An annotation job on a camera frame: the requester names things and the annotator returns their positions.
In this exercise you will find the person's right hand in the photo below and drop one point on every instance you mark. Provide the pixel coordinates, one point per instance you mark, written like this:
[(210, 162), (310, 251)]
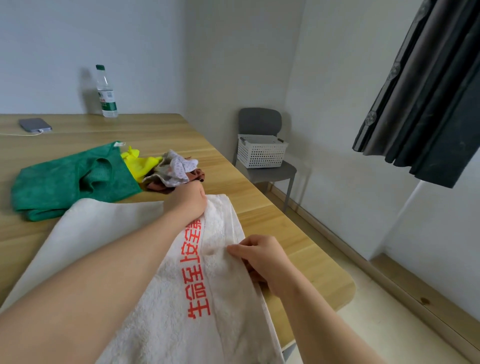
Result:
[(266, 262)]

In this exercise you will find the person's left hand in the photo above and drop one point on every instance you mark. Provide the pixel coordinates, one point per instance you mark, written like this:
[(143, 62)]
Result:
[(187, 202)]

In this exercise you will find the lilac dotted white cloth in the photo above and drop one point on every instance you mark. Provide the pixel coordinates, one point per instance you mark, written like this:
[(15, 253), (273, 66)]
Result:
[(180, 168)]

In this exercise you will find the small white towel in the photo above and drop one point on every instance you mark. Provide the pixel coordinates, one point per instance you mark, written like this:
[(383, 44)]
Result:
[(225, 300)]

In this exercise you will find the yellow cloth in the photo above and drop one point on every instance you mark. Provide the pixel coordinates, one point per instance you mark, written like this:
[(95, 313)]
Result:
[(140, 165)]

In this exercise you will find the white plastic basket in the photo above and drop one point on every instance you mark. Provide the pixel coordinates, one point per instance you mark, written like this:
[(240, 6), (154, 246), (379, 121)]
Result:
[(262, 153)]

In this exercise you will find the green cloth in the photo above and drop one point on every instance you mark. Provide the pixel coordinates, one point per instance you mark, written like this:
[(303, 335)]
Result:
[(56, 183)]

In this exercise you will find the person's left forearm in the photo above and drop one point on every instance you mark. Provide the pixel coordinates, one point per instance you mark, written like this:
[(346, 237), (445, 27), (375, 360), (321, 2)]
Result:
[(82, 292)]

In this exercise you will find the person's right forearm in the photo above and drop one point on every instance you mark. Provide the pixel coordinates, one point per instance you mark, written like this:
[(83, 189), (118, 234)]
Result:
[(326, 330)]

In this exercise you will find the wooden table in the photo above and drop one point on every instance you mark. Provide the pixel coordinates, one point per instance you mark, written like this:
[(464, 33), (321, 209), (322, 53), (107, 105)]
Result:
[(262, 217)]

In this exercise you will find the grey chair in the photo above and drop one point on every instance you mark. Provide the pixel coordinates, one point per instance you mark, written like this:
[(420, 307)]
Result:
[(259, 120)]

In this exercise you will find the clear green-label water bottle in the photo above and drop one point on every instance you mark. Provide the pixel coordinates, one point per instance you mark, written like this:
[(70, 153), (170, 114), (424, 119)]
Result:
[(108, 97)]

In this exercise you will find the grey smartphone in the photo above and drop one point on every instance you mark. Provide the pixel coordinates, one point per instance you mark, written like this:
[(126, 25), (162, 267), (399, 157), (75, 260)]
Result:
[(35, 125)]

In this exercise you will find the dark grey curtain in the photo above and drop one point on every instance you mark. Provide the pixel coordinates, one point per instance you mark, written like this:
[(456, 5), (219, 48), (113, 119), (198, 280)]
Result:
[(431, 105)]

